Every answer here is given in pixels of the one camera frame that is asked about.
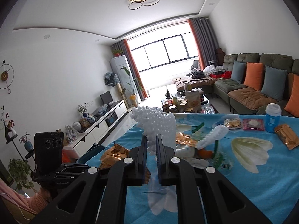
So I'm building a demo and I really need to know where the gold foil snack wrapper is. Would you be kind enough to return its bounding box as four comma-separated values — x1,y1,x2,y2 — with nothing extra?
99,144,129,169

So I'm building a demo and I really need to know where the orange peel piece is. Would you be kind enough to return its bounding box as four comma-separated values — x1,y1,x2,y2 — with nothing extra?
197,148,214,159

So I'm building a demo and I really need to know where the white tissue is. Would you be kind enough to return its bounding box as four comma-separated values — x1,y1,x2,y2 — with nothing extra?
188,158,210,169

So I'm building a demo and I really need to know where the pink sleeve left forearm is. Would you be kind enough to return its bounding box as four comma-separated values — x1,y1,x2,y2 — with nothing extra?
0,180,52,214

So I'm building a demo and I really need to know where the white black tv cabinet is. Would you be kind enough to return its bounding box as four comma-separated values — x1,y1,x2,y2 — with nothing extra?
63,100,128,159

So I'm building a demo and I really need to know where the blue floral tablecloth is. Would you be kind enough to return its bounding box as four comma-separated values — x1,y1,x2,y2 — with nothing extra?
84,113,299,224

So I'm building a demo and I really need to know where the cracker snack packet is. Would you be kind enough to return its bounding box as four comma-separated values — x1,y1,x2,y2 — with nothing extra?
224,118,242,130

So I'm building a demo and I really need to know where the small black monitor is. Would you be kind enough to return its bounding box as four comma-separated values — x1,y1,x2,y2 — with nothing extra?
100,91,113,106

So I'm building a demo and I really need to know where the pink snack packet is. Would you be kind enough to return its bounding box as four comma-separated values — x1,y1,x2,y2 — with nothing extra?
242,118,265,131

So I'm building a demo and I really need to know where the tall potted plant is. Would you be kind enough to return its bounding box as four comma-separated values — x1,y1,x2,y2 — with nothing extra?
121,66,144,107

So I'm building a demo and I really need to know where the cluttered coffee table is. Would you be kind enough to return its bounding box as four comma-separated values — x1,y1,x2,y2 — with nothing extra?
161,88,218,114

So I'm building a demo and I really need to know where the blue white plastic bottle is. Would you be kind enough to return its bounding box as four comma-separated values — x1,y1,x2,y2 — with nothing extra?
265,103,282,133

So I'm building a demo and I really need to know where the white standing air conditioner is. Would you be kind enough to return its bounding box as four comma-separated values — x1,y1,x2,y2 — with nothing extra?
110,55,134,106

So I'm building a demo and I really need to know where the orange cushion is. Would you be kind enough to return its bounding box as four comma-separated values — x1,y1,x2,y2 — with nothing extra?
244,63,264,91
284,75,299,117

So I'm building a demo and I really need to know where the green brown sectional sofa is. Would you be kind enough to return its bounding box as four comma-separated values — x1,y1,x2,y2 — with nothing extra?
213,53,298,117

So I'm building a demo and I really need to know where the grey blue cushion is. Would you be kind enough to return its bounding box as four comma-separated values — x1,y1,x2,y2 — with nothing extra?
231,61,246,84
261,66,287,101

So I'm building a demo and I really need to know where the round wall clock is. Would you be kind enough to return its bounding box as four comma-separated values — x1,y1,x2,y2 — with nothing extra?
1,60,15,94

